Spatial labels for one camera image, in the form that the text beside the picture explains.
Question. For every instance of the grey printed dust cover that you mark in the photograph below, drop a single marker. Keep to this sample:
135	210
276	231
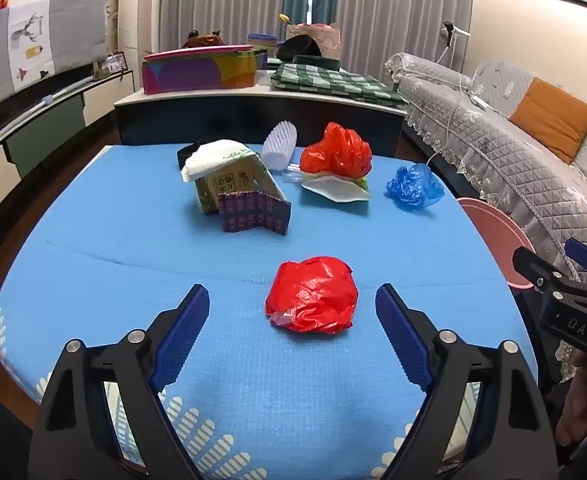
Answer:
68	30

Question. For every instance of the pink plastic bin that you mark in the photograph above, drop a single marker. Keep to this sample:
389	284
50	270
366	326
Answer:
493	235

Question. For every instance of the pink woven basket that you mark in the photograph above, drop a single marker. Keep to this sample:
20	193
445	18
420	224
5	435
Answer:
328	40

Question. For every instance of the purple patterned folded packet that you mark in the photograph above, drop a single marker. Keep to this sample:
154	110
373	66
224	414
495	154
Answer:
253	212

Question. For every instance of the grey quilted sofa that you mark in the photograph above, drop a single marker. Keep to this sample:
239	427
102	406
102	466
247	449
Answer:
498	160

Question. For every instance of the crumpled blue plastic bag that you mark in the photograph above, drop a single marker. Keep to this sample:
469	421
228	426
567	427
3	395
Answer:
413	187

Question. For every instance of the beige cardboard carton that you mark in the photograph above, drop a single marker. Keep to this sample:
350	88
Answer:
238	175

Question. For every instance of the stack of plastic bowls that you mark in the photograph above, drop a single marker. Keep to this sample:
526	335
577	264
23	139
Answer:
262	42

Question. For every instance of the low wall cabinet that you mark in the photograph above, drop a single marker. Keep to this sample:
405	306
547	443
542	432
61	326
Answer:
48	130

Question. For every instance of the clear plastic tube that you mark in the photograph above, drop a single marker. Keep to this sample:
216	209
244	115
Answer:
294	174

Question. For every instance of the white floor air conditioner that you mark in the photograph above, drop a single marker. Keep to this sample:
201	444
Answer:
141	10

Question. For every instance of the colourful storage box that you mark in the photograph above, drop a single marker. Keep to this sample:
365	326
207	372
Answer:
193	72

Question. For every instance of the black hat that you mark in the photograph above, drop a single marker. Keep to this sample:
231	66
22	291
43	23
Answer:
298	47

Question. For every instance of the blue foam mat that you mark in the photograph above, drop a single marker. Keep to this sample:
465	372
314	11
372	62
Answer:
123	260

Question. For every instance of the small photo frame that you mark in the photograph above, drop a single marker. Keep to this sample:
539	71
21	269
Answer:
114	62

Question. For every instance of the person's right hand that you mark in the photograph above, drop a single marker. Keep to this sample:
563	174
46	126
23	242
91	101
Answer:
581	390

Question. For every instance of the black elastic band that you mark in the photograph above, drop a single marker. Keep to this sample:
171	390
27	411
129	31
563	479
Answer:
182	156

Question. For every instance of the green checked cloth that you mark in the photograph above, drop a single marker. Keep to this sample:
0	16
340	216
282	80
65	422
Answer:
333	82

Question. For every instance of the white plastic tray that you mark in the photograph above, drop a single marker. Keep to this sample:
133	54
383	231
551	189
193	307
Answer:
336	190

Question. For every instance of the dark table with white top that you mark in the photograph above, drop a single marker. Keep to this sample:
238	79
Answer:
223	122

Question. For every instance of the red plastic bag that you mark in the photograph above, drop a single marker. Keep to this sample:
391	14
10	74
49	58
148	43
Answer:
336	152
313	295

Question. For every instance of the yellow artificial flower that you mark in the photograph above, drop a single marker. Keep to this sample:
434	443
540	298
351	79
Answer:
285	18

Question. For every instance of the white rod with blue grip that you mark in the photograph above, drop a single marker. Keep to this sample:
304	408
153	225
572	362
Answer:
48	100

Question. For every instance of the orange cushion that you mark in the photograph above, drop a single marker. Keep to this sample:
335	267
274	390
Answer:
553	117

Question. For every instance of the white stand lamp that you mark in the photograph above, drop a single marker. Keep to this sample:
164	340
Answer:
451	30

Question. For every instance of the brown plush toy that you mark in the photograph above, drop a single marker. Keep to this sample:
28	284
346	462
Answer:
201	40

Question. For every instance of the dark green tray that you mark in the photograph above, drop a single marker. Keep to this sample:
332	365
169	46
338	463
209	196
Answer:
318	61

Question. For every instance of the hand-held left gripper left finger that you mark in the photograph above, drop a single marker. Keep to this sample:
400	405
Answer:
183	335

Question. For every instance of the white bristle roller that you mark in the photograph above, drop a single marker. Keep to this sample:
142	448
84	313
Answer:
279	145

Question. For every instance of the grey curtain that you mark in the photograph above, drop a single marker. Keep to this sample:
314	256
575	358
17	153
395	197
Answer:
398	5

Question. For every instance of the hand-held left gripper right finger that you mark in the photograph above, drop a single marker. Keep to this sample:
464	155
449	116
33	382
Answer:
403	340

